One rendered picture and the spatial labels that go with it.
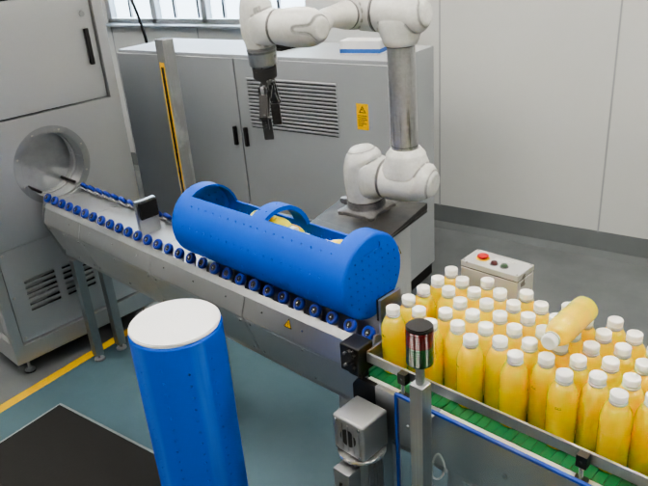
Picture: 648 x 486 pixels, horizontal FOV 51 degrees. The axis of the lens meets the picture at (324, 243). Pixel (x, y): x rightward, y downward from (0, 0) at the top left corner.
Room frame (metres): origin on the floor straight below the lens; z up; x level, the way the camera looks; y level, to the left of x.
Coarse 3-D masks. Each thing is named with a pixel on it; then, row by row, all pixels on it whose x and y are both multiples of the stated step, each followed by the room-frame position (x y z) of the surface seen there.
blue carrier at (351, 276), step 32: (192, 192) 2.41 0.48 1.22; (224, 192) 2.55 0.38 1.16; (192, 224) 2.29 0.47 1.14; (224, 224) 2.19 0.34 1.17; (256, 224) 2.10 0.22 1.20; (224, 256) 2.17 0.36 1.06; (256, 256) 2.03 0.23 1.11; (288, 256) 1.94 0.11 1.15; (320, 256) 1.86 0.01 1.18; (352, 256) 1.80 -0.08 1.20; (384, 256) 1.90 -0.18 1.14; (288, 288) 1.96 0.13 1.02; (320, 288) 1.83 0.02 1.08; (352, 288) 1.79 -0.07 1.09; (384, 288) 1.90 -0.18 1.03
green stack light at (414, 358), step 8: (408, 352) 1.28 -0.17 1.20; (416, 352) 1.27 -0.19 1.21; (424, 352) 1.27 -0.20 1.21; (432, 352) 1.28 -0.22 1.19; (408, 360) 1.28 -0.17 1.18; (416, 360) 1.27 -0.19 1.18; (424, 360) 1.27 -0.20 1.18; (432, 360) 1.28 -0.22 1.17; (416, 368) 1.27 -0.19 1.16; (424, 368) 1.27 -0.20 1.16
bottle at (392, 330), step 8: (384, 320) 1.64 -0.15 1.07; (392, 320) 1.63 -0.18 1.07; (400, 320) 1.63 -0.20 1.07; (384, 328) 1.63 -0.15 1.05; (392, 328) 1.62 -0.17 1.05; (400, 328) 1.62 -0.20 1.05; (384, 336) 1.63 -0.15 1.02; (392, 336) 1.61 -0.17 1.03; (400, 336) 1.61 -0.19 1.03; (384, 344) 1.63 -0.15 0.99; (392, 344) 1.61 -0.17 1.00; (400, 344) 1.61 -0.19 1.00; (384, 352) 1.63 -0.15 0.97; (392, 352) 1.61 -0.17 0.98; (400, 352) 1.61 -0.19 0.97; (392, 360) 1.61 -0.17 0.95; (400, 360) 1.61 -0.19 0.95
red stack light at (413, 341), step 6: (408, 336) 1.28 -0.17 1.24; (414, 336) 1.27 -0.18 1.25; (420, 336) 1.27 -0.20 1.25; (426, 336) 1.27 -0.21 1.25; (432, 336) 1.28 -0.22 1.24; (408, 342) 1.28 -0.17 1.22; (414, 342) 1.27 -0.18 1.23; (420, 342) 1.26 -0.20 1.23; (426, 342) 1.27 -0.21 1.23; (432, 342) 1.28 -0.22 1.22; (414, 348) 1.27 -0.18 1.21; (420, 348) 1.27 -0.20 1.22; (426, 348) 1.27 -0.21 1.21
